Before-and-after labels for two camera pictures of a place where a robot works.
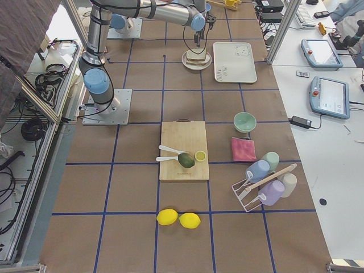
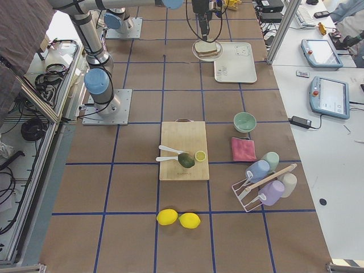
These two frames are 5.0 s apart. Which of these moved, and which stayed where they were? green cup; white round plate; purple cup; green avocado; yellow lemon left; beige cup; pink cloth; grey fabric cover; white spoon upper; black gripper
Moved: black gripper; white round plate
Stayed: pink cloth; green avocado; yellow lemon left; purple cup; white spoon upper; green cup; grey fabric cover; beige cup
